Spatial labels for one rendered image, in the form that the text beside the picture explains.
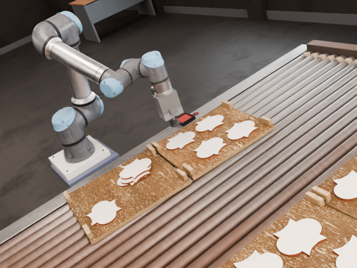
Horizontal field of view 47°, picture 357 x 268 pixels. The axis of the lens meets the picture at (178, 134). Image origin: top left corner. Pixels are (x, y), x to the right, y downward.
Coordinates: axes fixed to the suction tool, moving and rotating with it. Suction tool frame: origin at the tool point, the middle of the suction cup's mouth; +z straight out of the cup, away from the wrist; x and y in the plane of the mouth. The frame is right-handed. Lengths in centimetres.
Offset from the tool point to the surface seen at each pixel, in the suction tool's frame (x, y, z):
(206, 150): -16.0, 3.9, 8.1
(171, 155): -5.6, -7.5, 8.9
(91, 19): 586, 90, 61
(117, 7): 600, 145, 62
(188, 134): 1.0, 4.3, 8.1
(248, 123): -13.6, 26.0, 8.1
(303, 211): -67, 9, 9
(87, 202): -7.8, -45.5, 8.9
